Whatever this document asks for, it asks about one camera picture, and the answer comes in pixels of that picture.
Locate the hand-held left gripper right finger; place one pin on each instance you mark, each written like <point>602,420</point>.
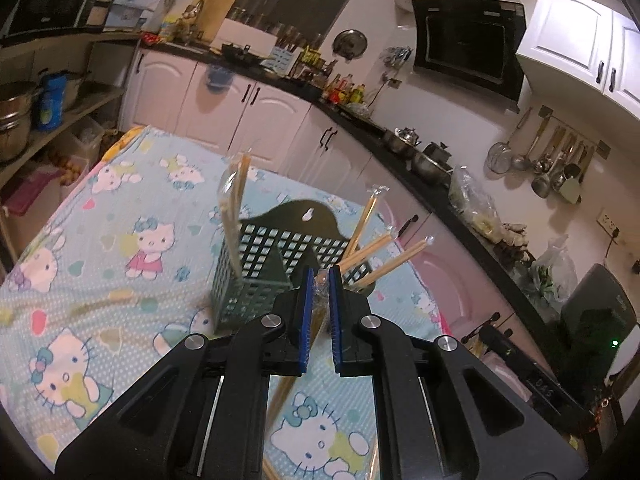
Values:
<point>334,310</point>

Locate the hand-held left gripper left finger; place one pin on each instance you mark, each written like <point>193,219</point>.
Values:
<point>308,310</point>

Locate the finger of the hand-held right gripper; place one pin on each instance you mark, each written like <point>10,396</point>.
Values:
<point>482,345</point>
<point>492,322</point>

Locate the plastic-wrapped wooden chopsticks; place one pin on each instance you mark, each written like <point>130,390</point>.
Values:
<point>371,247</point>
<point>239,195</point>
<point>270,472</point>
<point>396,259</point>
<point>286,392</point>
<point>367,210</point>

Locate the green perforated utensil holder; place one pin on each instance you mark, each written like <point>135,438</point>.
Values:
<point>260,250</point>

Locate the person's right forearm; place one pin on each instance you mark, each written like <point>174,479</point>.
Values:
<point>600,417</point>

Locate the clear plastic bag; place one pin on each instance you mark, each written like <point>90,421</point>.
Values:
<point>552,270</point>

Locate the pile of ginger roots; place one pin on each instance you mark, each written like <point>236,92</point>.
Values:
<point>515,240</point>

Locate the plastic bag of yellow food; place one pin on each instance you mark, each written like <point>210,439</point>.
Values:
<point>472,205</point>

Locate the light green scoop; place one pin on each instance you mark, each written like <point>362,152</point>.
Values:
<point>571,189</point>

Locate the black kitchen countertop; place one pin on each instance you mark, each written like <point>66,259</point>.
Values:
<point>435,195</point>

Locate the hanging mesh strainer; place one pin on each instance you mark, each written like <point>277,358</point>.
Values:
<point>499,157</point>

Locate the steel bowl with spoon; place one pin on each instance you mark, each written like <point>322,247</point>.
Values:
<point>430,169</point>

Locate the row of hanging ladles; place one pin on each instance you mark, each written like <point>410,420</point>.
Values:
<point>550,160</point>

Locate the dark lidded pot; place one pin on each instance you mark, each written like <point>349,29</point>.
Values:
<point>437,152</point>

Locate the white base cabinets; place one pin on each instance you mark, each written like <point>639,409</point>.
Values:
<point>280,125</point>

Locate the steel kettle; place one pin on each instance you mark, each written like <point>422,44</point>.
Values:
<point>407,136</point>

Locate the cluster of sauce bottles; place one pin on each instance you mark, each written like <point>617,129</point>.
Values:
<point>345,91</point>

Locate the cartoon cat printed blanket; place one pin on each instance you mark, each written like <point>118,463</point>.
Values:
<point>100,210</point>

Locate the spice jar rack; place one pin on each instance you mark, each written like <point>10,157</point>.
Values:
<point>314,60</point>

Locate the blue hanging towel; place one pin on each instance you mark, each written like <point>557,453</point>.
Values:
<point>219,76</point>

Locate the blue knife block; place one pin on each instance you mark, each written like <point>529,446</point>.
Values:
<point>283,57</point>

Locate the hanging small tool bundle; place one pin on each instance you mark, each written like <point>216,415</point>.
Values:
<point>398,56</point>

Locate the black wok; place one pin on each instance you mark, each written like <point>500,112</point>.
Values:
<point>240,55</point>

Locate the hanging pot lid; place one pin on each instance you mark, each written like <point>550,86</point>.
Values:
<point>350,45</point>

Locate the box of potatoes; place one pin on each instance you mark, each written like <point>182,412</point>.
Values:
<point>70,169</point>

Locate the black range hood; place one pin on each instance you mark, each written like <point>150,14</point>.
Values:
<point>465,45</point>

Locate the row of glass jars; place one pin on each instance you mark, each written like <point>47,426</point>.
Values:
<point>270,22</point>

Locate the cardboard box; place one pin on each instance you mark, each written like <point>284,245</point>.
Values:
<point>30,200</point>

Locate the wooden shelf unit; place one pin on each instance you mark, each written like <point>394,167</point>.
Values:
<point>85,105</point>

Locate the yellow bottle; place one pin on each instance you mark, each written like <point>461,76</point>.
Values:
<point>167,30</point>

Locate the wooden cutting board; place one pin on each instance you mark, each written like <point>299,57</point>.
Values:
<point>215,10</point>

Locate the metal faucet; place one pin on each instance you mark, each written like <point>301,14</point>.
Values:
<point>192,17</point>

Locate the red packets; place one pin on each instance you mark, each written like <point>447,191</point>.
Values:
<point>150,37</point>

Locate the steel pot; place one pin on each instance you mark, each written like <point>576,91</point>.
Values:
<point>75,90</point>

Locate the blue plastic bag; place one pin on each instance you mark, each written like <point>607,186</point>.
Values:
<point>50,102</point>

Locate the light blue container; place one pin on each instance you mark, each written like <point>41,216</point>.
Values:
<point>124,15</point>

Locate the large steel stockpot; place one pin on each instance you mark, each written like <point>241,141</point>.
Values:
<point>15,120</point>

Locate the yellow wall socket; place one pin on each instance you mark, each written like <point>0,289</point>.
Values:
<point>610,222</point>

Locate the white wall cabinet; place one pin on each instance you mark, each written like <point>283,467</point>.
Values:
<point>565,35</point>

